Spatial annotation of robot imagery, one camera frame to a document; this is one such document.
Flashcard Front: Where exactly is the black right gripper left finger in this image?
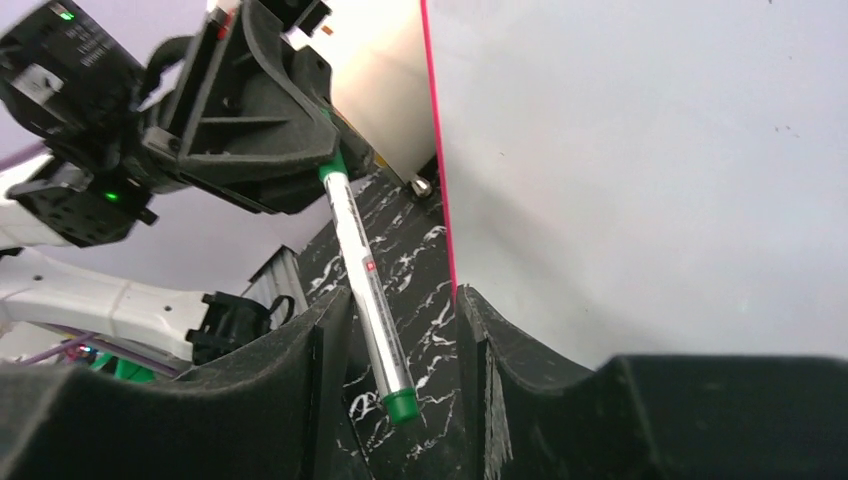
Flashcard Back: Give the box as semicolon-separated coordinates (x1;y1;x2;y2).
1;287;352;479

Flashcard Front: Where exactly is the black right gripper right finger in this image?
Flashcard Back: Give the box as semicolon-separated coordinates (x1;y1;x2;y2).
455;286;847;479

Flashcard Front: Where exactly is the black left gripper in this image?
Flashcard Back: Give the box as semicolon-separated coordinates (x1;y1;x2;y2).
135;1;375;215

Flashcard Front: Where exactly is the green white marker pen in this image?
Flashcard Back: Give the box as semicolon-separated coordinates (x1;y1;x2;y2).
319;151;420;425

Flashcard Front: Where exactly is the pink framed whiteboard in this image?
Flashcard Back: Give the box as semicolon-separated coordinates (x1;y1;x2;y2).
422;1;847;367

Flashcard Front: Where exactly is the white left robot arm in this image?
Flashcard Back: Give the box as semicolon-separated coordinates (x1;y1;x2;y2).
1;1;375;365

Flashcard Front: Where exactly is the beige cylindrical drum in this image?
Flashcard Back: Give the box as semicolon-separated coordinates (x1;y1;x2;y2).
313;1;436;197

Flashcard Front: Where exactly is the aluminium frame rail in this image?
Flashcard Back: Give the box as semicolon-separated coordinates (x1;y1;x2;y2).
242;245;308;328

